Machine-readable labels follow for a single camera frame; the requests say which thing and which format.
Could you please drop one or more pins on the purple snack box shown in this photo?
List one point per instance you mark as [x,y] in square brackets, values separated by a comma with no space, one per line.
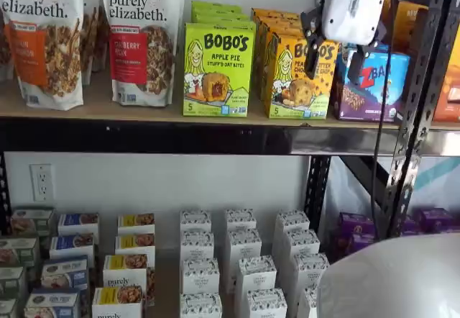
[433,219]
[355,222]
[363,244]

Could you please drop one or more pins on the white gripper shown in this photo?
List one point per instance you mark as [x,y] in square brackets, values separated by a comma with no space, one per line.
[354,5]

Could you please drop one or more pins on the white granola bag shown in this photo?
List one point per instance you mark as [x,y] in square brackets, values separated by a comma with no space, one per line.
[94,41]
[5,52]

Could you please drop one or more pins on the white wall outlet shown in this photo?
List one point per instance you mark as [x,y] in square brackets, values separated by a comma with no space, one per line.
[41,183]

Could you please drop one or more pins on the blue label granola box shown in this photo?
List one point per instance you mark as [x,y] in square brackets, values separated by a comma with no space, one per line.
[52,303]
[64,273]
[72,247]
[77,224]

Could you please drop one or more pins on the black metal shelf beam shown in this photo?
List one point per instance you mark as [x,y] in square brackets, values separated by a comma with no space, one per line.
[143,136]

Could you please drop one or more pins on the green label granola box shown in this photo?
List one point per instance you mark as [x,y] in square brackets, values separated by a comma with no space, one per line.
[18,251]
[32,219]
[7,309]
[12,282]

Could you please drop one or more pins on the orange label granola bag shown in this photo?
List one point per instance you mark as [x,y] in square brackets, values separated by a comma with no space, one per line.
[43,55]

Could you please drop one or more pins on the white patterned box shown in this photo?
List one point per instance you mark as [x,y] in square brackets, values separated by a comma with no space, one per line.
[292,221]
[302,242]
[240,219]
[256,275]
[308,303]
[311,271]
[245,244]
[197,244]
[200,276]
[266,303]
[195,220]
[200,305]

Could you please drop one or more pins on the yellow label granola box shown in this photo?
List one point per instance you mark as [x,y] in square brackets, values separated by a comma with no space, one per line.
[134,246]
[136,222]
[116,301]
[125,271]

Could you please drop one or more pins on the wooden shelf board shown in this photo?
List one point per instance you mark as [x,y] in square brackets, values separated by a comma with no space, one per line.
[97,106]

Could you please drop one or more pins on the red label granola bag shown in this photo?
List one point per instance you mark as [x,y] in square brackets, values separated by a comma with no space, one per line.
[140,44]

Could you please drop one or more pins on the orange Bobo's peanut butter box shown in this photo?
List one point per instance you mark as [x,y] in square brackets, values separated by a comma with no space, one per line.
[298,91]
[273,13]
[280,26]

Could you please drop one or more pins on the orange brown snack box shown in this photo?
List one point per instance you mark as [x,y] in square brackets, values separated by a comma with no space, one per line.
[449,95]

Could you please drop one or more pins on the tall orange snack box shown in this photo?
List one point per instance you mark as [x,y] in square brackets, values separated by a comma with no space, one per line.
[409,23]

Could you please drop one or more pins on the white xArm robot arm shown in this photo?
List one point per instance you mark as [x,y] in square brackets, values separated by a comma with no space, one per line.
[395,282]

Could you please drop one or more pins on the blue purple Zbar box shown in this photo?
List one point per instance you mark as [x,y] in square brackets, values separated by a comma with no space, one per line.
[373,98]

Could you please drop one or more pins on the perforated metal shelf post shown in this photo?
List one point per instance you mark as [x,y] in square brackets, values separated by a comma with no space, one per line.
[413,98]

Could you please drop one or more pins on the black diagonal shelf brace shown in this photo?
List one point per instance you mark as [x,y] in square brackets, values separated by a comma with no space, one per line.
[363,177]

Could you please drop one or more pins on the black perforated shelf post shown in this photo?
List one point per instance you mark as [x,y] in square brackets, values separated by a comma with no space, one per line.
[3,195]
[318,188]

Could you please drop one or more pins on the green Bobo's apple pie box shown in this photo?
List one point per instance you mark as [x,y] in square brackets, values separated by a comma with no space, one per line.
[219,70]
[215,5]
[221,16]

